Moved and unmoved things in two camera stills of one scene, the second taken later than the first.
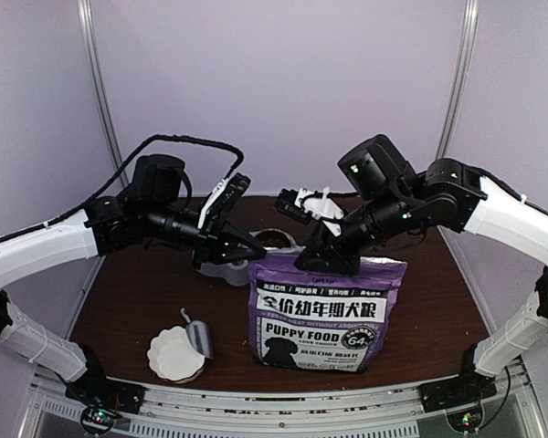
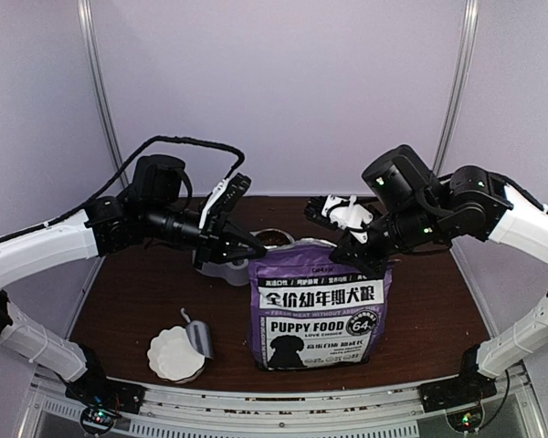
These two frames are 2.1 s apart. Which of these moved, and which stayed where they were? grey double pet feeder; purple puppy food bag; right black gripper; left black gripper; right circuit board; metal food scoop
Moved: right black gripper; purple puppy food bag
Stayed: metal food scoop; right circuit board; grey double pet feeder; left black gripper
